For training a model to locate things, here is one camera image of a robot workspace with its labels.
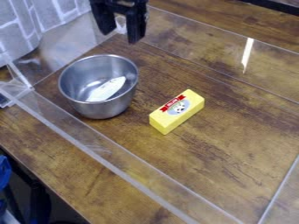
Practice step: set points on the silver metal pot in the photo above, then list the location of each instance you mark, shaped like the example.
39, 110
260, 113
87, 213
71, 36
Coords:
88, 73

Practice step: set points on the blue object at edge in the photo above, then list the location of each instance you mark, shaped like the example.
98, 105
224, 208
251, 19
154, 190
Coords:
5, 171

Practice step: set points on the white brick pattern curtain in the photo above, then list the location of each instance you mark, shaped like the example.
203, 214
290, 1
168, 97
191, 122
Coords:
32, 21

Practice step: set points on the yellow butter block toy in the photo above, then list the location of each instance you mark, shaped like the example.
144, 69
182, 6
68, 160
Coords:
176, 111

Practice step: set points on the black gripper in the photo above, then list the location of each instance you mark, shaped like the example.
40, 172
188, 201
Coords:
103, 10

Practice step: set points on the clear acrylic enclosure wall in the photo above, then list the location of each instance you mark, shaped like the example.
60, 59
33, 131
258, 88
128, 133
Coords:
226, 167

